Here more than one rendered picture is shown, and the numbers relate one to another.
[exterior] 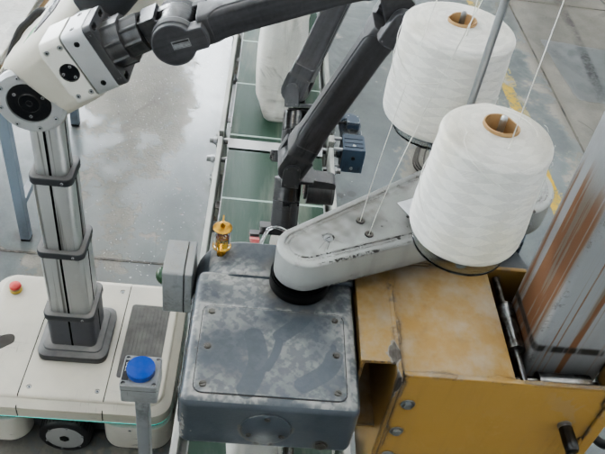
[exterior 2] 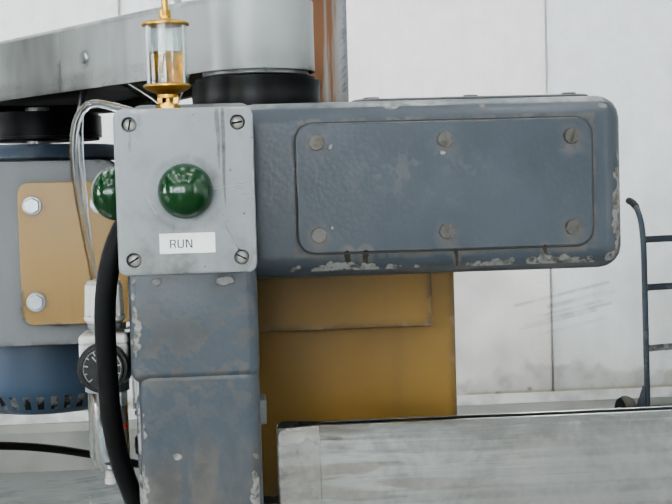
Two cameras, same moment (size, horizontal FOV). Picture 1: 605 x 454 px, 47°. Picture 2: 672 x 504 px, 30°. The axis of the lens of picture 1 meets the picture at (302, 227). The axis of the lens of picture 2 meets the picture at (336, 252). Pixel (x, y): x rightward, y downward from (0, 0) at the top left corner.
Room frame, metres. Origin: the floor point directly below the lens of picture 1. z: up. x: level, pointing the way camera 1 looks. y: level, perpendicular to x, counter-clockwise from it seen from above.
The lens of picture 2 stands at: (0.63, 0.87, 1.29)
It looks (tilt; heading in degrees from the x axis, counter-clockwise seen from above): 3 degrees down; 272
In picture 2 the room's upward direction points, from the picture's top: 2 degrees counter-clockwise
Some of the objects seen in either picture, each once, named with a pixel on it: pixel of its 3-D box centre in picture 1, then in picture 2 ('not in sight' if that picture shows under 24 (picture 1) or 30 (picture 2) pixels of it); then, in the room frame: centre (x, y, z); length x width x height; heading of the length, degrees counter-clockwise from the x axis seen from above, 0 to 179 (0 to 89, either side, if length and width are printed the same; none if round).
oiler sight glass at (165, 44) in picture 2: (221, 236); (166, 55); (0.76, 0.12, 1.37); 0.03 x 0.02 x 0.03; 6
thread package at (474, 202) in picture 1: (481, 181); not in sight; (0.68, -0.20, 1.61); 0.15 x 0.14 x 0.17; 6
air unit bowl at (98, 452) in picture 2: not in sight; (109, 429); (0.85, -0.06, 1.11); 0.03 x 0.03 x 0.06
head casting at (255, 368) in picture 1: (265, 368); (366, 290); (0.65, 0.02, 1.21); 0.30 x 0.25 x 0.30; 6
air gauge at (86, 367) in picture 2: not in sight; (103, 367); (0.84, -0.04, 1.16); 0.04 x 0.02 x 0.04; 6
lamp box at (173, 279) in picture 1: (180, 276); (187, 191); (0.74, 0.18, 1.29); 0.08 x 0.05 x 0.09; 6
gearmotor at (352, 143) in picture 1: (346, 139); not in sight; (2.58, -0.13, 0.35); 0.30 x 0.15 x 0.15; 6
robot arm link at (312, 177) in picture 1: (308, 177); not in sight; (1.15, 0.01, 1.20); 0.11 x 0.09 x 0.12; 98
